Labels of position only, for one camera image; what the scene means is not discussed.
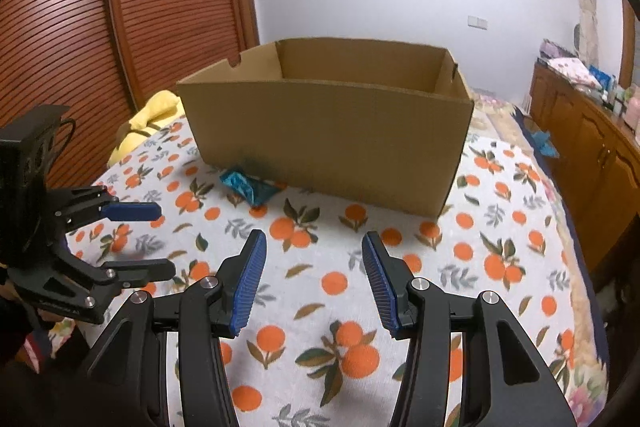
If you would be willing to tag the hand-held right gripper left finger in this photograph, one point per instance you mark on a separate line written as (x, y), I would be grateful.
(250, 282)

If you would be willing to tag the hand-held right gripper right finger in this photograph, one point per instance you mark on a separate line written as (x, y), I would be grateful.
(380, 282)

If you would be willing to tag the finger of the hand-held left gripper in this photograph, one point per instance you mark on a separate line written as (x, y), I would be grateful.
(140, 271)
(130, 211)

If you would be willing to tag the blue snack packet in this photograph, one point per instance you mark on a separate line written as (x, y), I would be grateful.
(250, 187)

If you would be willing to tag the brown cardboard box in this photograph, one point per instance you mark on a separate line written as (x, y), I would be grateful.
(325, 137)

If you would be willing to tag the orange fruit print cloth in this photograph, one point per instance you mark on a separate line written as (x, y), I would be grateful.
(325, 257)

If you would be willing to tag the yellow plush toy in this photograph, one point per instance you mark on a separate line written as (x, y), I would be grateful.
(145, 117)

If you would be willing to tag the brown slatted wardrobe door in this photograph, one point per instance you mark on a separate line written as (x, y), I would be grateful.
(150, 7)

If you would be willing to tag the floral blanket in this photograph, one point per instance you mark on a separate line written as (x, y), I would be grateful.
(495, 107)

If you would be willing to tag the blue bag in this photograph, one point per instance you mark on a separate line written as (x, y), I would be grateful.
(545, 146)

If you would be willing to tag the wooden cabinet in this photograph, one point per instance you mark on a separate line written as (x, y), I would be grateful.
(590, 147)

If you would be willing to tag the folded floral cloth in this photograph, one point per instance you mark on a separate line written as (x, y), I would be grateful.
(575, 73)

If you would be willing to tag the purple box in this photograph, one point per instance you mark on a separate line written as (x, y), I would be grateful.
(555, 49)

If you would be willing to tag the group of small bottles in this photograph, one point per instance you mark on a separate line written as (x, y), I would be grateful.
(615, 97)

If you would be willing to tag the pink thermos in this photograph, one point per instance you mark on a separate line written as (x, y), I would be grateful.
(634, 107)

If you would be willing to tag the white wall switch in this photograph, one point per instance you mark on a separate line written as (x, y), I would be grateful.
(478, 22)

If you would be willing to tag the wooden window frame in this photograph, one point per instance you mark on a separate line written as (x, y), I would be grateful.
(628, 42)

